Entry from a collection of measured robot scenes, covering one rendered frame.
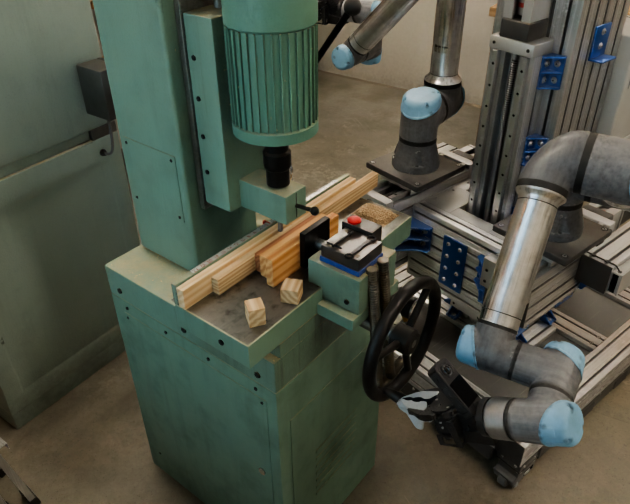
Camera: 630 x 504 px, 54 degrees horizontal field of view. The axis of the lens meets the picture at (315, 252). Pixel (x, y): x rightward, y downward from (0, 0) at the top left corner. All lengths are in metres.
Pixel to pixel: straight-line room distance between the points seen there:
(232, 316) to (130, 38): 0.60
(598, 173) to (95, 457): 1.75
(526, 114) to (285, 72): 0.83
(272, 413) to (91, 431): 1.05
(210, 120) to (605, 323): 1.69
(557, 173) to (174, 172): 0.79
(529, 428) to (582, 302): 1.48
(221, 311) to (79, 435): 1.17
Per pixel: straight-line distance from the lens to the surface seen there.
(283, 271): 1.34
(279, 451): 1.51
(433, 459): 2.18
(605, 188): 1.23
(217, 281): 1.30
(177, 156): 1.39
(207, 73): 1.29
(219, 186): 1.39
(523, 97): 1.79
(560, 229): 1.72
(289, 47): 1.16
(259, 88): 1.19
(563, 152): 1.23
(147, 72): 1.37
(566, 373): 1.18
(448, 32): 1.96
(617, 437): 2.41
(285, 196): 1.31
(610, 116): 2.05
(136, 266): 1.63
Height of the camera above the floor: 1.72
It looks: 35 degrees down
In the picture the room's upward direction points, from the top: 1 degrees counter-clockwise
